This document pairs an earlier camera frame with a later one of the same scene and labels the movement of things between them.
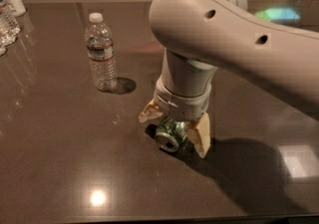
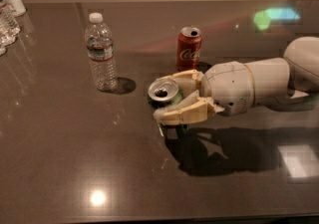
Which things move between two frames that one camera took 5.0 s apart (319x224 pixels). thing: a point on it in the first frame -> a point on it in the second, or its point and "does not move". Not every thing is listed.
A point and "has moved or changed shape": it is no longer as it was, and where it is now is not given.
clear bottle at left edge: x=9 y=28 does not move
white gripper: x=180 y=104 -> x=229 y=86
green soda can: x=171 y=133 has moved or changed shape
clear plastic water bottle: x=101 y=54 does not move
